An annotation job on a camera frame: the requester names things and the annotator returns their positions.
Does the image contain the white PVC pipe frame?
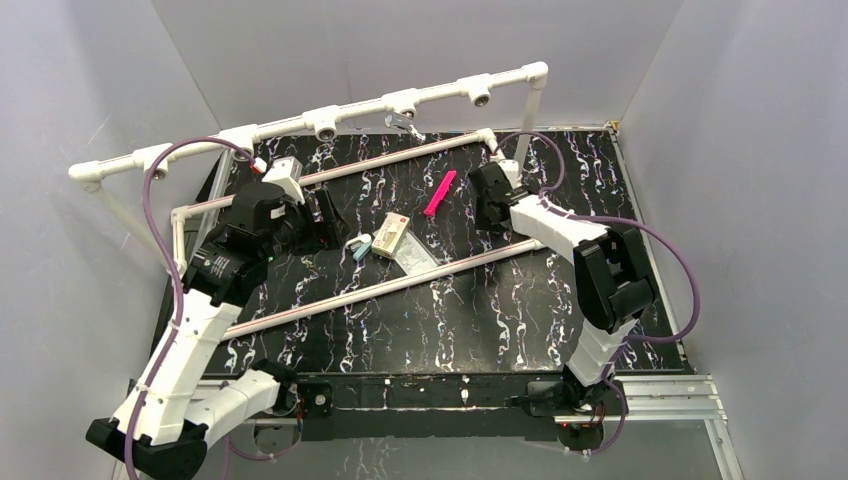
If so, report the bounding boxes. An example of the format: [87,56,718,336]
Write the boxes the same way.
[68,61,550,342]

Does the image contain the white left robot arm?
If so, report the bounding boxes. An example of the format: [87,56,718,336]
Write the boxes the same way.
[85,182,350,479]

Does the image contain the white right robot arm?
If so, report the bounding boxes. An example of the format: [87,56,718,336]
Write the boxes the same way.
[468,162,658,414]

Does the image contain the chrome water faucet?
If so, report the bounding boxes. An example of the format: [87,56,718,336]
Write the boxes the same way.
[384,112,426,143]

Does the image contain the white small clip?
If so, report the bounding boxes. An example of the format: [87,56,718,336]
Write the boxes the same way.
[345,233,373,251]

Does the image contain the light blue small block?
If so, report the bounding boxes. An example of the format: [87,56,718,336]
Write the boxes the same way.
[352,242,372,262]

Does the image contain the small beige cardboard box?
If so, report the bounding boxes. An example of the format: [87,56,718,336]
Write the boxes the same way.
[371,212,410,259]

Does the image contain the pink plastic strip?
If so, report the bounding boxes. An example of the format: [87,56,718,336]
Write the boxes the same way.
[423,170,457,217]

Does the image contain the clear plastic bag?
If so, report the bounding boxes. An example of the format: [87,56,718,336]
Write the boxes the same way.
[394,231,439,275]

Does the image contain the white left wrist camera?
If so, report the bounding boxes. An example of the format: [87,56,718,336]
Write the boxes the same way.
[249,156,305,205]

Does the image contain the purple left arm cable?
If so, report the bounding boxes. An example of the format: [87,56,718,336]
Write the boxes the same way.
[124,137,299,480]

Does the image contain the aluminium table frame rail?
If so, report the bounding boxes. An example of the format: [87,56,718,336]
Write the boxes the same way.
[119,374,747,480]

